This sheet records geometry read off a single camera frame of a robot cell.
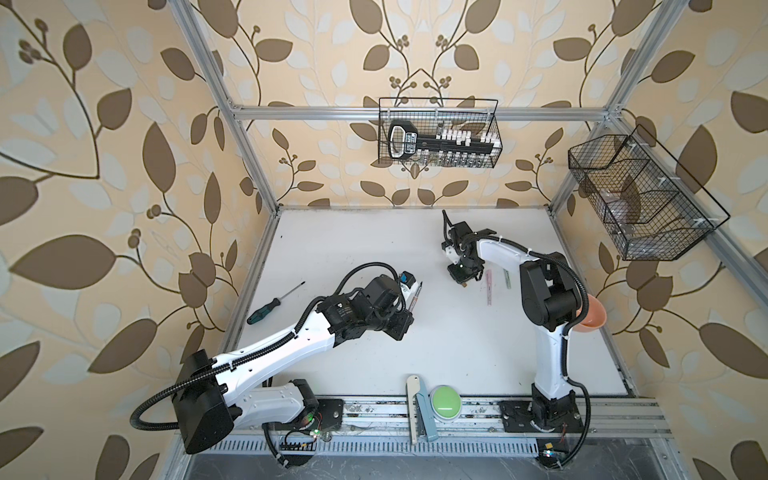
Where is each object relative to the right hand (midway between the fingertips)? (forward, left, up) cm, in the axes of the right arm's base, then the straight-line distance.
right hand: (462, 280), depth 100 cm
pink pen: (-2, -9, -1) cm, 9 cm away
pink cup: (-17, -35, +5) cm, 39 cm away
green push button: (-37, +11, +1) cm, 38 cm away
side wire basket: (-2, -40, +34) cm, 53 cm away
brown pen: (-17, +18, +20) cm, 32 cm away
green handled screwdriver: (-7, +61, +1) cm, 62 cm away
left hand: (-21, +18, +16) cm, 32 cm away
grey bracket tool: (-38, +18, +3) cm, 42 cm away
